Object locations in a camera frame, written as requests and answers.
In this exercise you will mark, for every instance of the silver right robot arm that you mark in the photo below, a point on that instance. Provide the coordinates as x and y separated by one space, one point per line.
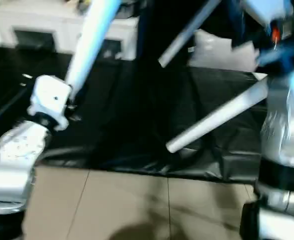
284 150

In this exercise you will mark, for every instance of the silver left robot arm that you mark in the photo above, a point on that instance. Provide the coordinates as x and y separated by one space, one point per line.
14 165

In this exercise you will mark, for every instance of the white flat board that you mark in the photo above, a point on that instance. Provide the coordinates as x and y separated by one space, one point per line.
260 76

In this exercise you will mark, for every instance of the light grey pillow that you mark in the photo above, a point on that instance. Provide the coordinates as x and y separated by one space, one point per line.
219 50

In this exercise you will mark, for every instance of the black work mat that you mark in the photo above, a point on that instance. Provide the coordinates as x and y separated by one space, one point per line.
146 120

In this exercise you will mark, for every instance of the white glass-door cabinet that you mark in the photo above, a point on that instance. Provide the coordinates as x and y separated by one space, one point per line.
47 22

